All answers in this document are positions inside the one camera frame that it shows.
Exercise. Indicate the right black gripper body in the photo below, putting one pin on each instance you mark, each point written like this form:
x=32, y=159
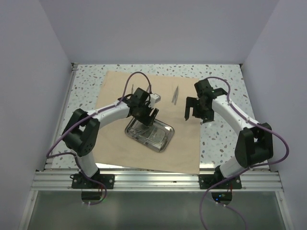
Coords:
x=198, y=111

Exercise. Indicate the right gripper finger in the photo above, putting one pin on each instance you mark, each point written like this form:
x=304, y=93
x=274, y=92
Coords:
x=191, y=103
x=207, y=118

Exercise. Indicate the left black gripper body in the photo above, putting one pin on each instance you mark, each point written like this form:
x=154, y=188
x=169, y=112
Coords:
x=144, y=108

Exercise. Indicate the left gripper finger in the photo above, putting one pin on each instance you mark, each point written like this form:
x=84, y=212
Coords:
x=146, y=120
x=154, y=113

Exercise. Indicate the steel tweezers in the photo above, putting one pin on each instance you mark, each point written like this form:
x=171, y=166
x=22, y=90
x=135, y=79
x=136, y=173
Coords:
x=174, y=95

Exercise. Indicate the small steel scissors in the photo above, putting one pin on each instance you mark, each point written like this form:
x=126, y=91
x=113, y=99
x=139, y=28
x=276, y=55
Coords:
x=135, y=132

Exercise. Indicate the steel instrument tray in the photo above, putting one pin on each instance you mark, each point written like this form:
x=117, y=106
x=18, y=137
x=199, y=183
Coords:
x=157, y=136

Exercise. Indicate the beige cloth wrap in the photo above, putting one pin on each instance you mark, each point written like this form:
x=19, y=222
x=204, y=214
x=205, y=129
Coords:
x=182, y=154

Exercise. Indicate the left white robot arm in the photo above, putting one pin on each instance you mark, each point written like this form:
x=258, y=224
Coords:
x=81, y=131

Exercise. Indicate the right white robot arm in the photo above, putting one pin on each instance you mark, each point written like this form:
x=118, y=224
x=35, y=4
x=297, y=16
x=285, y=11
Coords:
x=254, y=140

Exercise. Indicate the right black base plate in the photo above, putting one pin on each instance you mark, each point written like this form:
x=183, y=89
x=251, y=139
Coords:
x=208, y=180

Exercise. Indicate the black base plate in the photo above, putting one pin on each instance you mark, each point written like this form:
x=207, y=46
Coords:
x=208, y=180
x=98, y=181

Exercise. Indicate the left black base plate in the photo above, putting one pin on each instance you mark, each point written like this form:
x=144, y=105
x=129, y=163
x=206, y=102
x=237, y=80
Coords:
x=98, y=181

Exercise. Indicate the aluminium mounting rail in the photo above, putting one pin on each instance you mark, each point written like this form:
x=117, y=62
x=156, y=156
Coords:
x=126, y=180

